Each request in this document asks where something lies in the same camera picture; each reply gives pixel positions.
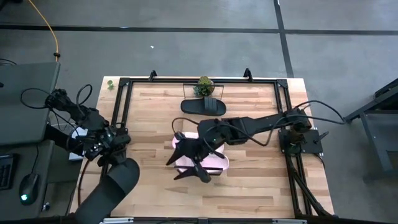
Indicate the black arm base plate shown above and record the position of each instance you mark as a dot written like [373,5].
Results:
[311,143]

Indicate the black frame mount bracket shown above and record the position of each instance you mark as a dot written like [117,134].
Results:
[247,74]
[152,76]

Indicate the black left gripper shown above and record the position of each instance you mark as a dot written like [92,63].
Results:
[107,143]

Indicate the pink rubber slide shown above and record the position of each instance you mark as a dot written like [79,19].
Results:
[191,137]
[220,163]

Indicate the black keyboard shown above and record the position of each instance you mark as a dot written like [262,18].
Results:
[6,172]

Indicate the dark grey metal stand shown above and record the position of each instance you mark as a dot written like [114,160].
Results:
[377,146]

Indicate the grey side desk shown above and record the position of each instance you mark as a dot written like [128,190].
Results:
[56,174]

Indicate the potted green succulent plant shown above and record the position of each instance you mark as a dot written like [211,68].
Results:
[203,87]

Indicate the grey closed laptop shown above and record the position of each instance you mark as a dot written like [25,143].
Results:
[25,102]

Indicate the grey table-level camera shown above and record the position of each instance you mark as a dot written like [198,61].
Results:
[202,221]

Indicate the black metal rack frame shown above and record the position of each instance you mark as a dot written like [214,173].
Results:
[186,127]

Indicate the silver metal bracket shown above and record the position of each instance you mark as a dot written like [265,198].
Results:
[289,221]
[118,221]

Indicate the black rubber slide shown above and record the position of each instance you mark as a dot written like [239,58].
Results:
[192,107]
[109,199]

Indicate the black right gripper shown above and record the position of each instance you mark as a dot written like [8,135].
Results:
[211,133]

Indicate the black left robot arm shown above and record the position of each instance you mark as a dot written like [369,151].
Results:
[90,119]

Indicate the black computer mouse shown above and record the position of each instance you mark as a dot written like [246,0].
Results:
[28,186]

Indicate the white box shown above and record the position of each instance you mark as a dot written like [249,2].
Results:
[77,132]

